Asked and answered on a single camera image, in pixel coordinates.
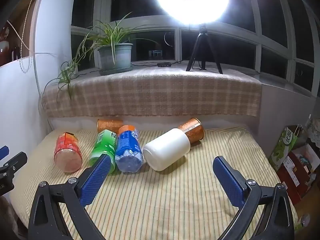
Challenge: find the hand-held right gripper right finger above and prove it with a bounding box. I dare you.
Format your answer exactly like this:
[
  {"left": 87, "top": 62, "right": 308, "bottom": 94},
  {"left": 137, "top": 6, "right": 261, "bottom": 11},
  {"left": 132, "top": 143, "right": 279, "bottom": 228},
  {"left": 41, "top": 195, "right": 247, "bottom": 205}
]
[{"left": 213, "top": 156, "right": 295, "bottom": 240}]

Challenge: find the striped yellow bed sheet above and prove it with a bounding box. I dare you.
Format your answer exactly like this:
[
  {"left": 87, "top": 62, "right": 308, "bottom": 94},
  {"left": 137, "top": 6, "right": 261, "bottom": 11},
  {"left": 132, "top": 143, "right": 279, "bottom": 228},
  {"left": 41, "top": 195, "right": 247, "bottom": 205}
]
[{"left": 9, "top": 125, "right": 298, "bottom": 240}]

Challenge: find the green paper bag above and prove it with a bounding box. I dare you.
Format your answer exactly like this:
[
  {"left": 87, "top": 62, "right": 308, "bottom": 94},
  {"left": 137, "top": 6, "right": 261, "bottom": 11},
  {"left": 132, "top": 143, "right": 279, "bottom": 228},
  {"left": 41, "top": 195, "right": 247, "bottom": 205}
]
[{"left": 269, "top": 125, "right": 304, "bottom": 172}]

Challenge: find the spider plant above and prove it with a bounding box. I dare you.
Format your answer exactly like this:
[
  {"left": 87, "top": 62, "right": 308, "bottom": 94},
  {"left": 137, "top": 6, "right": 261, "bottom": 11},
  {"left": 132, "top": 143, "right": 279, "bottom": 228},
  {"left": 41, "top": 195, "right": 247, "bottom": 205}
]
[{"left": 44, "top": 12, "right": 160, "bottom": 103}]

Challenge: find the white window frame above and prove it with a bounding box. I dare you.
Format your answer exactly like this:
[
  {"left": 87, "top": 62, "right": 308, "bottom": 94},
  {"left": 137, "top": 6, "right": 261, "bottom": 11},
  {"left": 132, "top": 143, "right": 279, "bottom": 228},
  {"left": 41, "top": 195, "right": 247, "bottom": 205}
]
[{"left": 70, "top": 0, "right": 320, "bottom": 98}]

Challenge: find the grey pot saucer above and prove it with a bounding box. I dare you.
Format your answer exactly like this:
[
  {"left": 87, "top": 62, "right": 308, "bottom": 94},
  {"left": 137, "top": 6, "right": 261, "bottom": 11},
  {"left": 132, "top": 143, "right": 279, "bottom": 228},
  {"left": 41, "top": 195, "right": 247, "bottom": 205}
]
[{"left": 98, "top": 64, "right": 134, "bottom": 76}]

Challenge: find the black tripod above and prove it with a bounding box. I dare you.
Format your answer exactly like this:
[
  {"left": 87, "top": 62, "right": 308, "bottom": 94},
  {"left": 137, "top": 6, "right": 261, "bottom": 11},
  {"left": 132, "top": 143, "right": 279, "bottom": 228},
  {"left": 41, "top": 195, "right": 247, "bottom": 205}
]
[{"left": 186, "top": 25, "right": 223, "bottom": 75}]

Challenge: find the red cardboard box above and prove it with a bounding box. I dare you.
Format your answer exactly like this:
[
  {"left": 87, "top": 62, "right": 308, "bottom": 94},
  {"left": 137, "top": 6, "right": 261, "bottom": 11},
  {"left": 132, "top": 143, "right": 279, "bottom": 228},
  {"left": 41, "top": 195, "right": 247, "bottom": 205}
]
[{"left": 276, "top": 144, "right": 320, "bottom": 205}]

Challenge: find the green plastic bottle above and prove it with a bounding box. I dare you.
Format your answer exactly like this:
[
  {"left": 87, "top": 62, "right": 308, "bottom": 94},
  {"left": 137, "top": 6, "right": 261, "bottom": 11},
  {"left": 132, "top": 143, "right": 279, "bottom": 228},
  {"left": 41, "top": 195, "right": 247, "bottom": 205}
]
[{"left": 89, "top": 129, "right": 118, "bottom": 175}]

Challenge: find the white cup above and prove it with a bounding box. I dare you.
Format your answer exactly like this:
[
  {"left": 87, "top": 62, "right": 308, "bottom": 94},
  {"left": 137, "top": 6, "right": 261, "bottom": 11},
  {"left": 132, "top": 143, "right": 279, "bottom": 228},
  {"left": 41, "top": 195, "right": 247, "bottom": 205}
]
[{"left": 142, "top": 127, "right": 191, "bottom": 172}]

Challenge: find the orange patterned paper cup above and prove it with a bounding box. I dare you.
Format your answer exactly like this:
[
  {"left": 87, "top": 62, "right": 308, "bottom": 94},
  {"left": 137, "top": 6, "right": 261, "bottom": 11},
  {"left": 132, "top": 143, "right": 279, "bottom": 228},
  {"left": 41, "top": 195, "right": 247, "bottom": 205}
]
[
  {"left": 178, "top": 118, "right": 205, "bottom": 144},
  {"left": 97, "top": 119, "right": 124, "bottom": 134}
]

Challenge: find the grey flower pot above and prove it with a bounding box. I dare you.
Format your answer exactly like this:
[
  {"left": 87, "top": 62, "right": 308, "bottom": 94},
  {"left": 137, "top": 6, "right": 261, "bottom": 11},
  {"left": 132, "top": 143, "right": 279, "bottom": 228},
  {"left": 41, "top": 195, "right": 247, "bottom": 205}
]
[{"left": 97, "top": 43, "right": 134, "bottom": 70}]

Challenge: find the blue plastic bottle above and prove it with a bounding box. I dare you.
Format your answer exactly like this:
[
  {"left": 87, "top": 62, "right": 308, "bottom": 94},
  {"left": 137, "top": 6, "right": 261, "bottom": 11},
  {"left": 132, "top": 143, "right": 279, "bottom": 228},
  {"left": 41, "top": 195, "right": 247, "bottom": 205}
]
[{"left": 115, "top": 124, "right": 144, "bottom": 174}]

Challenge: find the black cable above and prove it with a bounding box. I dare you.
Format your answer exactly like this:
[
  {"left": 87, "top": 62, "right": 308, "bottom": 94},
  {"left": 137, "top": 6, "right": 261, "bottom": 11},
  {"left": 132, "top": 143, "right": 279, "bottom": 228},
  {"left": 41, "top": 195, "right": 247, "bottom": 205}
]
[{"left": 74, "top": 70, "right": 101, "bottom": 78}]

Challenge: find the ring light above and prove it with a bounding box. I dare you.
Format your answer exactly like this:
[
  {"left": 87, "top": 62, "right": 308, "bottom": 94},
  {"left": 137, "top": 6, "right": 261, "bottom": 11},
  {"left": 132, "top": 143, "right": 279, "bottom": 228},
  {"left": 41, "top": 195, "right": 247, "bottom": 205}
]
[{"left": 155, "top": 0, "right": 230, "bottom": 27}]

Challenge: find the red plastic bottle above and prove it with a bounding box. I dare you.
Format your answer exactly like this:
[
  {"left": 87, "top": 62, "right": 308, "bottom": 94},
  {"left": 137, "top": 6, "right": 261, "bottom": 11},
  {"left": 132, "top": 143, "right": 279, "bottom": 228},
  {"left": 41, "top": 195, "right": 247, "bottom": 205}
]
[{"left": 54, "top": 132, "right": 83, "bottom": 173}]

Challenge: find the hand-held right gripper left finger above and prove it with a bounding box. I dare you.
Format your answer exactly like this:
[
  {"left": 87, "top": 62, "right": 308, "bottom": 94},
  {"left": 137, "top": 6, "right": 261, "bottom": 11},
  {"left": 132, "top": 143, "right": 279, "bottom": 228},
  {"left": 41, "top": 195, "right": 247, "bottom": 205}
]
[{"left": 28, "top": 154, "right": 112, "bottom": 240}]

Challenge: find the checked beige blanket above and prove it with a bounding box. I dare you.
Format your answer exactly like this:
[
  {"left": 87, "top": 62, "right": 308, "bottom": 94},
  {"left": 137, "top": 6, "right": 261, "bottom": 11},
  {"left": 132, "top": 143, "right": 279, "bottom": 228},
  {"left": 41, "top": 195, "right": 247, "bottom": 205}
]
[{"left": 41, "top": 65, "right": 262, "bottom": 118}]

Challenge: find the white cord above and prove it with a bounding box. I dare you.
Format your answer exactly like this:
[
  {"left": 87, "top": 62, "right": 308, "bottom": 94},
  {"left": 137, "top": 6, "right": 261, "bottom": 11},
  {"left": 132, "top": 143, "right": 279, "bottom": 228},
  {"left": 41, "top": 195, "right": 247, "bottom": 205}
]
[{"left": 7, "top": 0, "right": 35, "bottom": 73}]

